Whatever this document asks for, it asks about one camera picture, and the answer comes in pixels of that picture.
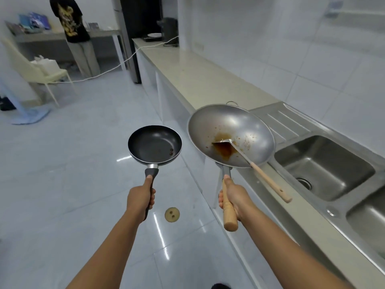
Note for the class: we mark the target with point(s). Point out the white plate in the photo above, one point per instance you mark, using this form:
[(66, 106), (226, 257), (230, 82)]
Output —
[(155, 35)]

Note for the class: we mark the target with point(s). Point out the cream chair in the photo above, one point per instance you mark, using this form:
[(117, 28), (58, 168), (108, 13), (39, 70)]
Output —
[(36, 76)]

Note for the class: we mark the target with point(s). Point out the person's left forearm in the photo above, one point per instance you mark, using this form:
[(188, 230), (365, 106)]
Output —
[(112, 249)]

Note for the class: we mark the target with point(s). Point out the stainless steel double sink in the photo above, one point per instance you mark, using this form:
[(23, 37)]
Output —
[(326, 171)]

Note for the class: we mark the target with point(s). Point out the sink drain strainer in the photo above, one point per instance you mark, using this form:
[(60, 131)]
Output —
[(303, 182)]

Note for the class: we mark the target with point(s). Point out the blue floor mat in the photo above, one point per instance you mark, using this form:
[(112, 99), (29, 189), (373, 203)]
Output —
[(31, 115)]

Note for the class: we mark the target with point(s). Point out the black non-stick frying pan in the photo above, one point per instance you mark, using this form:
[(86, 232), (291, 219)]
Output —
[(155, 145)]

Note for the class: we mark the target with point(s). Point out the black bag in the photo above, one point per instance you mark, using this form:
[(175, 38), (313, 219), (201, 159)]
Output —
[(6, 104)]

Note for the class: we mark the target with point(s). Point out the round floor drain cover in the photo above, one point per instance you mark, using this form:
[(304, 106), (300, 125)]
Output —
[(172, 214)]

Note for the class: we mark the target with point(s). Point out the person's left hand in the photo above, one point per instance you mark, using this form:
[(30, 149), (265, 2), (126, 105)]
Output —
[(137, 201)]

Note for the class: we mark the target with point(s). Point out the pile of colourful packets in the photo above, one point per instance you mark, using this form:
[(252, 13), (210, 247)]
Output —
[(30, 23)]

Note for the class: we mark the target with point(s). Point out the person's left thumb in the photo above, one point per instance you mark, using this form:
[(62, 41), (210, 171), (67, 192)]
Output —
[(149, 180)]

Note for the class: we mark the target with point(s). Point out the person's black shoe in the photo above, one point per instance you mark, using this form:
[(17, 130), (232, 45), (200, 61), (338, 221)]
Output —
[(221, 286)]

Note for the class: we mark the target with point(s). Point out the black refrigerator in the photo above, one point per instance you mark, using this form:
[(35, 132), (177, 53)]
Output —
[(137, 27)]

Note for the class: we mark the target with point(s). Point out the black induction cooker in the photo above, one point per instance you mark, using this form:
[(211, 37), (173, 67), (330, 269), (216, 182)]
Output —
[(152, 39)]

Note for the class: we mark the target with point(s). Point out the white bag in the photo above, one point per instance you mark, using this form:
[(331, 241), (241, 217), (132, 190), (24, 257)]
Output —
[(46, 65)]

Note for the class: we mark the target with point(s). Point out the person's right hand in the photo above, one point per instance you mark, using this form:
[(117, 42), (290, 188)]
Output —
[(237, 198)]

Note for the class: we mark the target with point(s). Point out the grey table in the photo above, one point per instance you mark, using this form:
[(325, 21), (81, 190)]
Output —
[(90, 37)]

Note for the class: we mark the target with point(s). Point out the white kitchen base cabinets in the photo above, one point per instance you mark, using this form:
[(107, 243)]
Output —
[(174, 102)]

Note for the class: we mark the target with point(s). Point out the person's right thumb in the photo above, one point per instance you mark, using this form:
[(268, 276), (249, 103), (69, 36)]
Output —
[(229, 183)]

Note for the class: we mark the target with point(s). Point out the wall-mounted towel rail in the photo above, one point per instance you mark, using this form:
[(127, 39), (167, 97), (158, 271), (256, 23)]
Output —
[(349, 11)]

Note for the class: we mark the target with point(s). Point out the black electric kettle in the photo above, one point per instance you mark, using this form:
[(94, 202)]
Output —
[(168, 30)]

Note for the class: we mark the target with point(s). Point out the person's right forearm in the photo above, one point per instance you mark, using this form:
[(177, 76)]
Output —
[(284, 251)]

